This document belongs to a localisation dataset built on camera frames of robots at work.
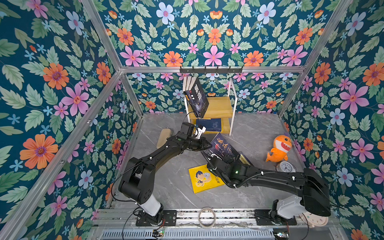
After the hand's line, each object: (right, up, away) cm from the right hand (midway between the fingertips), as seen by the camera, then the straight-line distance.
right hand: (217, 158), depth 80 cm
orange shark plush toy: (+42, +6, +12) cm, 44 cm away
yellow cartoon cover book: (-8, -13, +4) cm, 16 cm away
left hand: (-2, +8, -1) cm, 9 cm away
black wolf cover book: (-10, +35, +6) cm, 37 cm away
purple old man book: (+3, +6, +7) cm, 9 cm away
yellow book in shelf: (+5, +16, +23) cm, 28 cm away
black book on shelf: (-15, +32, 0) cm, 35 cm away
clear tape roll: (-9, -30, -9) cm, 32 cm away
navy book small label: (-1, +19, +21) cm, 29 cm away
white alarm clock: (+42, -7, +8) cm, 43 cm away
